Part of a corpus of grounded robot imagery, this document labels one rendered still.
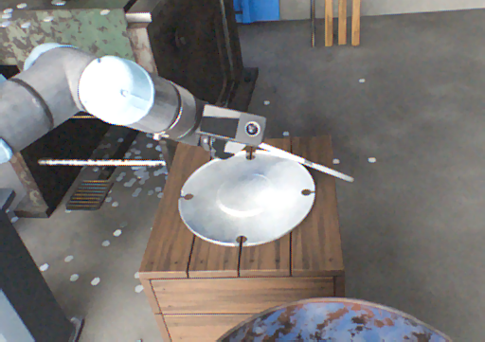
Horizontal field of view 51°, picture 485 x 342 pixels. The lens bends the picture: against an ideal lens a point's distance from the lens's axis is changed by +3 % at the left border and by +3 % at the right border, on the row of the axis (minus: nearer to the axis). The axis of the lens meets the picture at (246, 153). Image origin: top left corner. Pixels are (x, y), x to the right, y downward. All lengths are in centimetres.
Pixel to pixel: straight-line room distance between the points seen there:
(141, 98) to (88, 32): 75
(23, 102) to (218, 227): 50
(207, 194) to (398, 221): 63
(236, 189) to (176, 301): 26
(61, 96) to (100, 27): 67
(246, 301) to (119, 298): 50
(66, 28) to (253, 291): 79
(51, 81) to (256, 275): 49
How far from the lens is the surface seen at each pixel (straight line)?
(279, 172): 109
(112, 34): 130
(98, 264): 151
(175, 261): 96
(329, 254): 93
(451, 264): 140
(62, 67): 67
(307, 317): 74
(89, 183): 152
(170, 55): 135
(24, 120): 63
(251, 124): 71
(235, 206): 102
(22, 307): 117
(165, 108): 63
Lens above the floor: 106
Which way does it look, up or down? 38 degrees down
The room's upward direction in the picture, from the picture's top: 9 degrees counter-clockwise
